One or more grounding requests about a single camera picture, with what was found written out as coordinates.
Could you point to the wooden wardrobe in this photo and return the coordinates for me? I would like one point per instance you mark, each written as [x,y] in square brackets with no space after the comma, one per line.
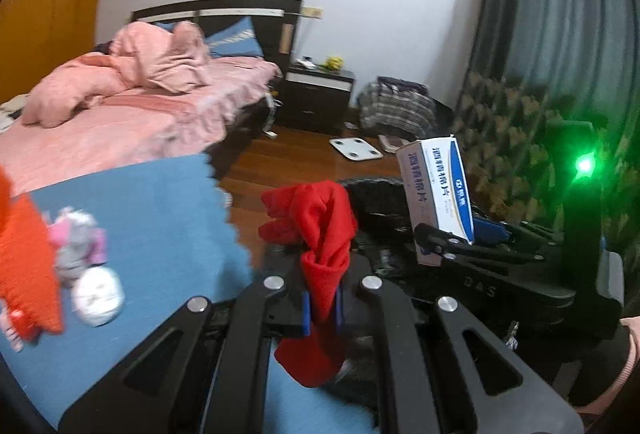
[50,14]

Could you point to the dark wooden bed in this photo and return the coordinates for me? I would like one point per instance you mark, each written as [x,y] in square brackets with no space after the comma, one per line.
[150,124]

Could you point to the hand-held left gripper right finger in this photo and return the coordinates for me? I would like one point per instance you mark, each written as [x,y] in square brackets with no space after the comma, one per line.
[340,314]

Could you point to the orange foam fruit net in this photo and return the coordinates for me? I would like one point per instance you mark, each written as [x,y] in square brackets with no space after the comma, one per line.
[25,254]

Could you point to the pink grey crumpled wrapper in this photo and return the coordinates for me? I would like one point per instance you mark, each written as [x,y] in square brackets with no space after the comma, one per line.
[75,239]

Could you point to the white device on nightstand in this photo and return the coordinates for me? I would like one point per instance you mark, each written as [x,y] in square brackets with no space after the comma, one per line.
[305,63]

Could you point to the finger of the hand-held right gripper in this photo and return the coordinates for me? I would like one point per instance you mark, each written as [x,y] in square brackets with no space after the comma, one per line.
[450,246]
[487,229]

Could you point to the white red flat scale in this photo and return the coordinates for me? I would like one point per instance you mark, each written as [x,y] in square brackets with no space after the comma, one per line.
[395,143]

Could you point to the white blue cardboard box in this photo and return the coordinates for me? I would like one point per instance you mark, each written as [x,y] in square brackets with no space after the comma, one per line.
[440,184]

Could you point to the blue table cloth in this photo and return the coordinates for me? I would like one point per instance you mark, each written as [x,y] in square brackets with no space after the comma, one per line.
[150,224]

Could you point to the yellow ornament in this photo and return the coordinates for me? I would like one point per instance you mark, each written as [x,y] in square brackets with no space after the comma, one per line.
[333,63]

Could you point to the white bathroom scale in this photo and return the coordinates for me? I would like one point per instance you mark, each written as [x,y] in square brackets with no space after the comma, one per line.
[356,148]

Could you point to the blue pillow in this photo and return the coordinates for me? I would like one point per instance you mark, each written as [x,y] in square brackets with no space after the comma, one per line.
[235,39]

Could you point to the red cloth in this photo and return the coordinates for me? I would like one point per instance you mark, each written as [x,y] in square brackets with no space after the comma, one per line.
[325,224]

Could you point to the wall socket plate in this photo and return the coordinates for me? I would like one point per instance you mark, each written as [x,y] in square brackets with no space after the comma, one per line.
[312,12]

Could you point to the dark nightstand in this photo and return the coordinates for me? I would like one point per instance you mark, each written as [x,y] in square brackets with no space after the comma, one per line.
[312,102]

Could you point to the grey floral curtain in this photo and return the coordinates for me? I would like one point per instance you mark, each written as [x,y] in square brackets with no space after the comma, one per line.
[550,39]

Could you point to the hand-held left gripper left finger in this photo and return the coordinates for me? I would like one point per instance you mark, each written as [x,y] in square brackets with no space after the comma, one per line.
[306,314]

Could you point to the person's right forearm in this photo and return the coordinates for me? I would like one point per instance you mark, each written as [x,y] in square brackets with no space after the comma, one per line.
[631,364]

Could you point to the black trash bin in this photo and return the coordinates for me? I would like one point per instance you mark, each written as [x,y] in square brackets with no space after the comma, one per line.
[380,224]

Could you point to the pink quilt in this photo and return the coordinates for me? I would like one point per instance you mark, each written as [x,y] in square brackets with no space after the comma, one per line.
[145,59]

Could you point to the white tissue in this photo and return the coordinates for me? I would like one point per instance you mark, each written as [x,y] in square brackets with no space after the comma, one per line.
[97,296]

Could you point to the plaid bag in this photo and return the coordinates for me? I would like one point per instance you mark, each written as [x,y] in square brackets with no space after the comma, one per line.
[395,107]

